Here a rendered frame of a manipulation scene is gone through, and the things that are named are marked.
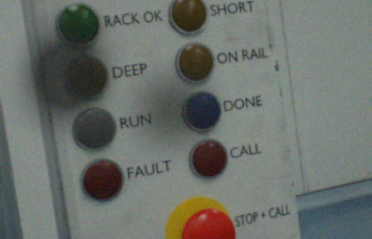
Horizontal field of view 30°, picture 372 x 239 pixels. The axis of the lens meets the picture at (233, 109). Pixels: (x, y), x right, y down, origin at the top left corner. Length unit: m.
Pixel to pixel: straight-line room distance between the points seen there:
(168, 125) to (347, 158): 4.41
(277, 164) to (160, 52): 0.13
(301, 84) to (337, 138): 0.47
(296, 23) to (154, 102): 4.20
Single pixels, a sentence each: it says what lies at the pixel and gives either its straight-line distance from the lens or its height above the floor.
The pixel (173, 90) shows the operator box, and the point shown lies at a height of 1.08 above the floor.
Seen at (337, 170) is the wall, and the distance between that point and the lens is 4.86.
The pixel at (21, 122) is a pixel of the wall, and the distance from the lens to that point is 4.09.
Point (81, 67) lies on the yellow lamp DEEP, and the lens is 0.47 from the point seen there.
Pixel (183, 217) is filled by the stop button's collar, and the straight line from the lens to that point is 0.51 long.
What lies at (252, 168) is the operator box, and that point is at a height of 1.01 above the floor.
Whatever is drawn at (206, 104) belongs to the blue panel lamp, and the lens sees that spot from 0.50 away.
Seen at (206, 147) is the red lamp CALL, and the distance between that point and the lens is 0.50.
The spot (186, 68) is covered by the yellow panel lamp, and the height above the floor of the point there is 1.09.
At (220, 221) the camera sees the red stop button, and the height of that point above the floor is 0.98.
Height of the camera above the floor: 1.09
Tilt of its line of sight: 4 degrees down
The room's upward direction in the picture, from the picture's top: 8 degrees counter-clockwise
